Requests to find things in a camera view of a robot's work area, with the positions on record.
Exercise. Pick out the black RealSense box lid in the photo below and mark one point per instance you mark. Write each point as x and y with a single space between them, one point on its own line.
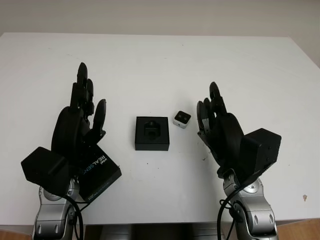
102 170

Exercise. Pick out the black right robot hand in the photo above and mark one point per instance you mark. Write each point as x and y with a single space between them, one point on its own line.
227 132

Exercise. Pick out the dark grey robot torso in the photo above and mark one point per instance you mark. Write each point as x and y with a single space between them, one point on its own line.
155 232

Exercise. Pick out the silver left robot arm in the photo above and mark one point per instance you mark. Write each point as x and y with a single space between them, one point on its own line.
50 215

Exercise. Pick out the small silver depth camera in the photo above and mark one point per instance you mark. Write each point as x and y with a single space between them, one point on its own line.
182 118

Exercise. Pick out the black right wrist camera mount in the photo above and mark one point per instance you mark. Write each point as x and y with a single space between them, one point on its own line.
260 150

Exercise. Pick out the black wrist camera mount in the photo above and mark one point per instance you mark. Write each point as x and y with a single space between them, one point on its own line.
260 150
45 170

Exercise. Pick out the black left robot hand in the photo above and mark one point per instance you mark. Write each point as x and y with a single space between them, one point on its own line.
67 130

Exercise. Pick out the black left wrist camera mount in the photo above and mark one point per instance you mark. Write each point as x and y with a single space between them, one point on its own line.
45 170

